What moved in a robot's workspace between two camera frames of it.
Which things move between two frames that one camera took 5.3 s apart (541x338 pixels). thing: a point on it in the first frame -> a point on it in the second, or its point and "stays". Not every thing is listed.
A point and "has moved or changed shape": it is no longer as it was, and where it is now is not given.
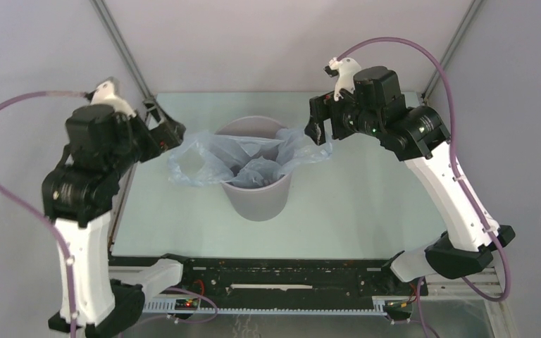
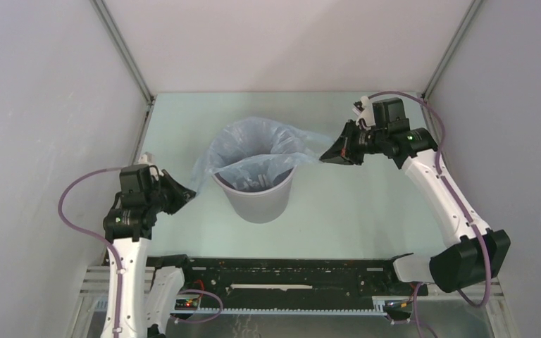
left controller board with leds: x=184 y=304 stays
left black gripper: x=169 y=132 -> x=181 y=194
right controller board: x=398 y=309 stays
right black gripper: x=323 y=108 -> x=343 y=151
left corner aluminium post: x=123 y=50 stays
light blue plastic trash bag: x=201 y=159 has moved or changed shape
